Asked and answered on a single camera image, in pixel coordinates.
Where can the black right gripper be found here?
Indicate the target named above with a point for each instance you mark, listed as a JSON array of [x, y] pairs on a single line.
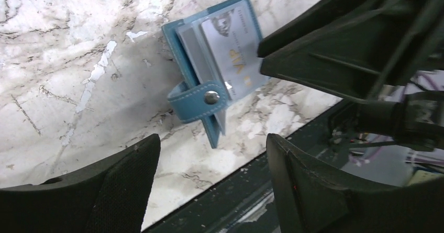
[[373, 55]]

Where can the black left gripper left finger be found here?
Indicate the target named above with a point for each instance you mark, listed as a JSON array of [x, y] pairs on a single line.
[[110, 195]]

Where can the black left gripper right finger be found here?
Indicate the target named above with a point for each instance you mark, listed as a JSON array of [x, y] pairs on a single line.
[[313, 196]]

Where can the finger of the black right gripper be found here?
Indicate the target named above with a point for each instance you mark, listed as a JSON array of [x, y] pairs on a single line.
[[319, 15]]

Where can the silver VIP card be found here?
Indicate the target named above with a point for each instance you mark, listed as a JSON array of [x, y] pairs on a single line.
[[233, 39]]

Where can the blue card holder wallet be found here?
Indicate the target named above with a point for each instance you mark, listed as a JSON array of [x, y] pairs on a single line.
[[202, 95]]

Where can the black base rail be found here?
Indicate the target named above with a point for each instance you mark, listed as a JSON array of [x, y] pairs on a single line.
[[244, 201]]

